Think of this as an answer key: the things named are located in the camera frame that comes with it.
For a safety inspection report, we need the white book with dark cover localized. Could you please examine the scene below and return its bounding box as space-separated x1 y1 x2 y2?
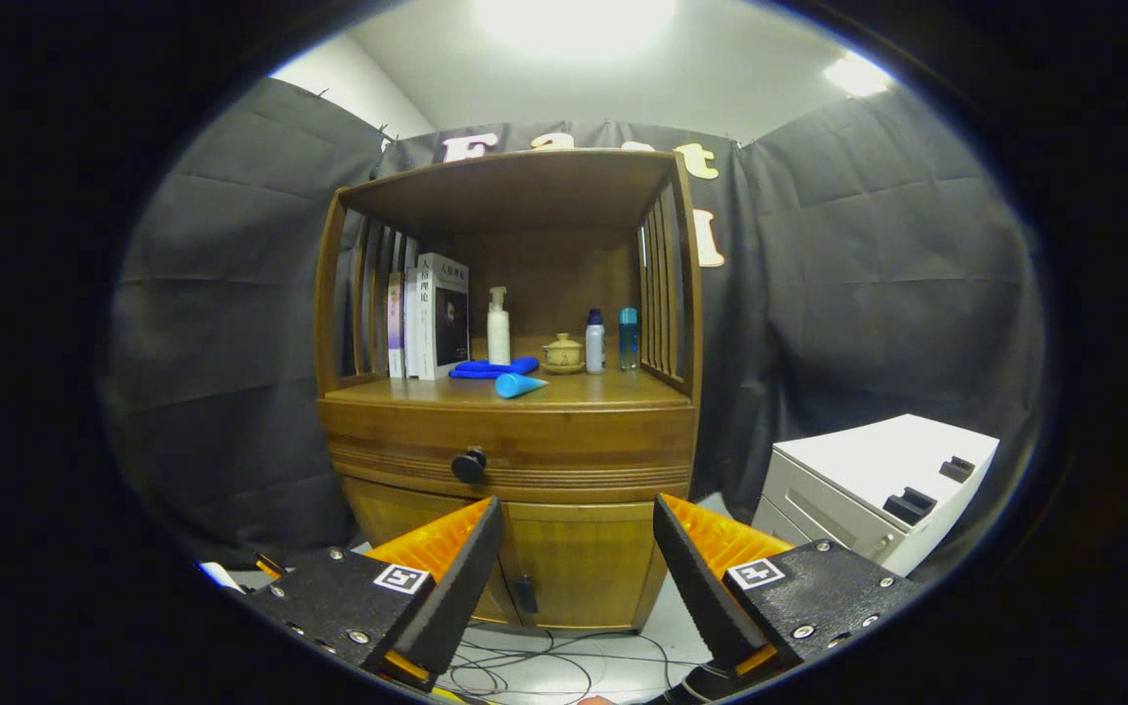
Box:
415 253 471 381

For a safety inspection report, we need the folded blue cloth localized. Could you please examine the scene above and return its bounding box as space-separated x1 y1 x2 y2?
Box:
448 355 541 380

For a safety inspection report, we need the large ceiling light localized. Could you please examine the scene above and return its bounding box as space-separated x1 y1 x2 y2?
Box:
474 0 678 55

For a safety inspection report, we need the purple book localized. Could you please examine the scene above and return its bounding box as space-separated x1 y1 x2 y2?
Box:
387 272 407 379

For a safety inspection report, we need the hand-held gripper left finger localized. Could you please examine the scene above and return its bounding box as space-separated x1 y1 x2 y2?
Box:
241 494 506 692

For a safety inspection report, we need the yellow lidded teacup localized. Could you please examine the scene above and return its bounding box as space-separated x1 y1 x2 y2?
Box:
540 333 587 376

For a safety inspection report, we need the white pump bottle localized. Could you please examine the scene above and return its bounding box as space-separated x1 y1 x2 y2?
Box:
486 286 512 366

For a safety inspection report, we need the white drawer cabinet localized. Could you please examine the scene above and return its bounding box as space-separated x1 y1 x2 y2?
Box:
752 413 1001 579

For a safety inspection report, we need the thin white book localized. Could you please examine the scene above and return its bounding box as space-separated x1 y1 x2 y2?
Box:
403 266 422 379

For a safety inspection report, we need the brown wooden cabinet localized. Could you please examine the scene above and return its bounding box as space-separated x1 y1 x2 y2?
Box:
314 147 704 633

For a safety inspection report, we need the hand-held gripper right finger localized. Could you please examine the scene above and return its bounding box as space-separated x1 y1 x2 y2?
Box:
652 493 920 686

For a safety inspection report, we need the brown wooden drawer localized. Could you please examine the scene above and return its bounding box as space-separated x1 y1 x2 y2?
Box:
317 397 700 505

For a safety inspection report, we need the small ceiling light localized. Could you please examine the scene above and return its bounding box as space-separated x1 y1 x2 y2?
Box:
823 51 893 97

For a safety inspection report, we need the wooden countertop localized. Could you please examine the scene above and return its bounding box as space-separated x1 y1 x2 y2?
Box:
324 364 692 410

